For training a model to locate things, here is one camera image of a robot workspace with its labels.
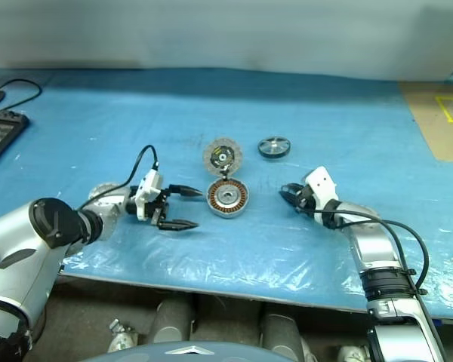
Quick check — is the hinged silver housing lid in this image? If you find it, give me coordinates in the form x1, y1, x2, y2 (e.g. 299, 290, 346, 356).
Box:
202, 135, 245, 178

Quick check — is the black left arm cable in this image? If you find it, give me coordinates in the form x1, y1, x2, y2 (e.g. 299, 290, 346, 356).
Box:
77, 145, 161, 210

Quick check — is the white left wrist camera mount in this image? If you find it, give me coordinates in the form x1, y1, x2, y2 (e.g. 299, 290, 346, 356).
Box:
134, 169, 165, 222

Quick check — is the thin black cable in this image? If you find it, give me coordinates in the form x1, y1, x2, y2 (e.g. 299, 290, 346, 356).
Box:
0, 78, 44, 118

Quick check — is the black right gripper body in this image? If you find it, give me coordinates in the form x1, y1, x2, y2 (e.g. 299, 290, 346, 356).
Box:
293, 184, 319, 219

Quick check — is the grey rounded cylinder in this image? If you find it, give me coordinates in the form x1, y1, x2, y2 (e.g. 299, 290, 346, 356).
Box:
149, 299, 196, 345
259, 311, 307, 362

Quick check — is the grey-blue robot torso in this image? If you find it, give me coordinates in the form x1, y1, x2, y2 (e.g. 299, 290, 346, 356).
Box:
78, 340, 288, 362

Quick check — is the brown cardboard sheet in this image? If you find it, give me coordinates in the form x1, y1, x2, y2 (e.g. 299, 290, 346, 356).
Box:
397, 80, 453, 164

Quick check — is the black rectangular device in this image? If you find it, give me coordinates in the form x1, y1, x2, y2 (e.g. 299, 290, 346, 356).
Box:
0, 110, 31, 172

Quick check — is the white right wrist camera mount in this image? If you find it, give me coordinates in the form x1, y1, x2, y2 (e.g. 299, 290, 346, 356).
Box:
303, 167, 341, 213

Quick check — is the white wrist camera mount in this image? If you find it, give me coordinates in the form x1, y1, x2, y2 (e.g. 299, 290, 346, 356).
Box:
134, 169, 165, 222
303, 167, 341, 213

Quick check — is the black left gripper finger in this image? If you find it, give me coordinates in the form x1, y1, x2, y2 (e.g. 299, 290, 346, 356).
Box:
157, 218, 201, 232
168, 183, 205, 200

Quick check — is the blue plastic-covered table mat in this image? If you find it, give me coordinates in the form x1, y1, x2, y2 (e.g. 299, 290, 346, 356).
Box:
0, 66, 453, 322

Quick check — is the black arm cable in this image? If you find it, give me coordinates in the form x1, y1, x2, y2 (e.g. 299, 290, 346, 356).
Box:
312, 208, 430, 301
77, 145, 161, 210

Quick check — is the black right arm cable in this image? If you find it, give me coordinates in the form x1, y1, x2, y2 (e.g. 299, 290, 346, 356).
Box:
312, 208, 430, 301

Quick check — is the spoked silver black rotor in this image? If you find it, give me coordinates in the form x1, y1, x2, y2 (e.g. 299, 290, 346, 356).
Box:
257, 135, 291, 160

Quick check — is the white silver foot piece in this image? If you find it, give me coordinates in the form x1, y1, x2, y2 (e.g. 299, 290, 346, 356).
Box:
337, 344, 371, 362
108, 318, 140, 354

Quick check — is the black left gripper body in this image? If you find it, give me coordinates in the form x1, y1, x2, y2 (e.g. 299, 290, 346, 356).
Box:
144, 186, 172, 228

